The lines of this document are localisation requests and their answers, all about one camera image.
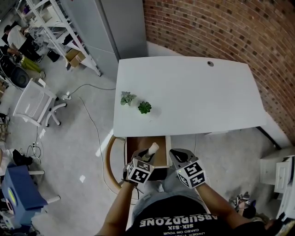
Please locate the person's grey trousers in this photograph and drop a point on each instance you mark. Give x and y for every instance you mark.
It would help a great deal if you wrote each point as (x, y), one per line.
(175, 186)

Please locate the person's right forearm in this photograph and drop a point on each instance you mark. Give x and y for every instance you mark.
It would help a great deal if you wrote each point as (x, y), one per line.
(219, 205)

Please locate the pale leaf potted plant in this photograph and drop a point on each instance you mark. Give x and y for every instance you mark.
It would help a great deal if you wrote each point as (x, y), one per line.
(127, 98)

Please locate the white power strip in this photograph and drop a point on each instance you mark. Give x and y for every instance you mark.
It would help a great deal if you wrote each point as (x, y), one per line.
(66, 96)
(34, 148)

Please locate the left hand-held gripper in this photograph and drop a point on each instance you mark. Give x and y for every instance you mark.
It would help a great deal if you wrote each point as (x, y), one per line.
(139, 171)

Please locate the green succulent potted plant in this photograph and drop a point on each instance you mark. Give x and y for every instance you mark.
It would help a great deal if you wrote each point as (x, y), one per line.
(144, 107)

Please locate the person's left forearm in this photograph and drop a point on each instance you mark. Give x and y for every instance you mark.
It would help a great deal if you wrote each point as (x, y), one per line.
(115, 212)

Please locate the white paper scrap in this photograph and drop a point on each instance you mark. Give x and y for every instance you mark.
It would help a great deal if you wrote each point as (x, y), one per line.
(82, 178)

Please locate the wooden chair with brown seat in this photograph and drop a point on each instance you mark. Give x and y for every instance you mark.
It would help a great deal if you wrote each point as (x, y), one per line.
(157, 174)

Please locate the white desk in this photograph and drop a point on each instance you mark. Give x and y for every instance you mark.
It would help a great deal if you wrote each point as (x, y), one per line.
(196, 92)

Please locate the black waste bin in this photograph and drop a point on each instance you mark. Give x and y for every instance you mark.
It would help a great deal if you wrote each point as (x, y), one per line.
(53, 56)

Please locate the wooden drawer with white front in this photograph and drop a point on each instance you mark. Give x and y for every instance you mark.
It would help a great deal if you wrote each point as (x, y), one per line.
(138, 143)

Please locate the small beige cylinder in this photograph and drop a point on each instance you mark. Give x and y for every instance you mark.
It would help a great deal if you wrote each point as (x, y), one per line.
(154, 147)

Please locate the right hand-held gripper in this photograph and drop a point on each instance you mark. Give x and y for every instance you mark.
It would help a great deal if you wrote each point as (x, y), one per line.
(192, 176)

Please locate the white refrigerator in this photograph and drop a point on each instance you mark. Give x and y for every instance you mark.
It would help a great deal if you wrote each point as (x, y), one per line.
(96, 27)

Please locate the white display cabinet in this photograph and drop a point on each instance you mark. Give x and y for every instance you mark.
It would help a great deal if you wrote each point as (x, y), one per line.
(281, 172)

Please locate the black office chair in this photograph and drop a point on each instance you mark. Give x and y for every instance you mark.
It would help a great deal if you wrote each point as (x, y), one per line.
(20, 78)

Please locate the cardboard box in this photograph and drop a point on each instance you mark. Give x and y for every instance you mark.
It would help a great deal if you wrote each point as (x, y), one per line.
(74, 57)

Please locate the person's black printed shirt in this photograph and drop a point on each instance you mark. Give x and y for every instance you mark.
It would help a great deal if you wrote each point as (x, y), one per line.
(179, 212)

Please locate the white metal shelf rack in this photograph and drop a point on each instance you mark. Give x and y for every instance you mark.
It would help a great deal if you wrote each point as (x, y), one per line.
(48, 25)

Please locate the white mesh office chair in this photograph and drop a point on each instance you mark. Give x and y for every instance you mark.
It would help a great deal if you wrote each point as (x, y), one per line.
(34, 103)

